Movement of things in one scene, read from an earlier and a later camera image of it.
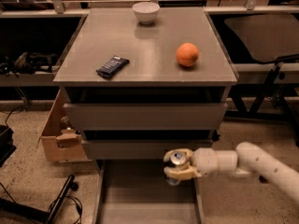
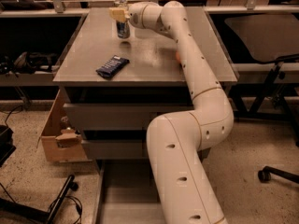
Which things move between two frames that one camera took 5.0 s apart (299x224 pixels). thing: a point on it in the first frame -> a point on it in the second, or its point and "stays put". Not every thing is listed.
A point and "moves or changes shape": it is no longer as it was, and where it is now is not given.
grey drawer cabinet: (140, 82) stays put
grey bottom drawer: (138, 191) stays put
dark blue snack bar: (112, 66) stays put
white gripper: (204, 161) -> (135, 17)
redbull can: (178, 159) moves or changes shape
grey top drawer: (145, 116) stays put
